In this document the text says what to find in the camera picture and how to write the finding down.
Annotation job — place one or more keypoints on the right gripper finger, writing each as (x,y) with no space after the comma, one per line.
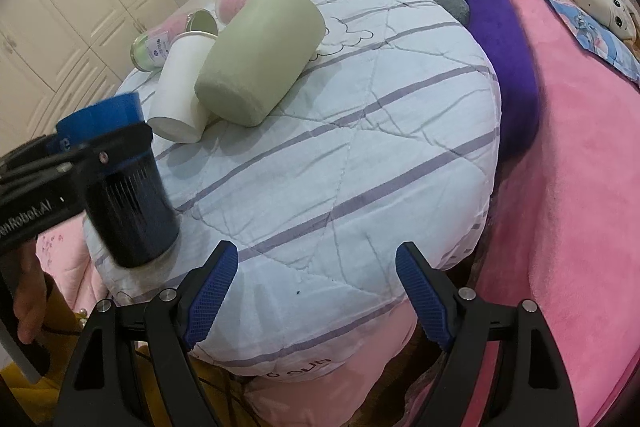
(35,149)
(112,146)

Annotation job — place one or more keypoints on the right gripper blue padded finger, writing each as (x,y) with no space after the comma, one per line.
(102,385)
(530,386)

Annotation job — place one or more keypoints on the blue black CoolTowel can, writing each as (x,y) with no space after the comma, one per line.
(129,207)

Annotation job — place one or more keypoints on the white paper cup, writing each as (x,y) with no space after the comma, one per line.
(176,114)

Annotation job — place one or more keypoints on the green fuzzy cup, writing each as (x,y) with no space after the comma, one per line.
(258,57)

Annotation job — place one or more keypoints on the person's hand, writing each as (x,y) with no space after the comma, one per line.
(31,301)

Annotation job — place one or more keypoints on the pink green labelled can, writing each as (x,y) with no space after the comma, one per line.
(149,51)

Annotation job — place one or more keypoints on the cream wardrobe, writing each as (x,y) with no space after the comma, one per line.
(58,56)

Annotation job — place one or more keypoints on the pink fleece blanket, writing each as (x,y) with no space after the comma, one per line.
(562,228)

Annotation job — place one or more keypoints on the white striped quilt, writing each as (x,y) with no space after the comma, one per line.
(316,226)

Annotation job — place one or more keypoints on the purple blanket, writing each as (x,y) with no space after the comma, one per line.
(505,66)

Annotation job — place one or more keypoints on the blue cartoon pillow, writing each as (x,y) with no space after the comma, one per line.
(596,39)

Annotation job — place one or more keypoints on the cream dog plush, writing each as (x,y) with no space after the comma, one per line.
(619,16)

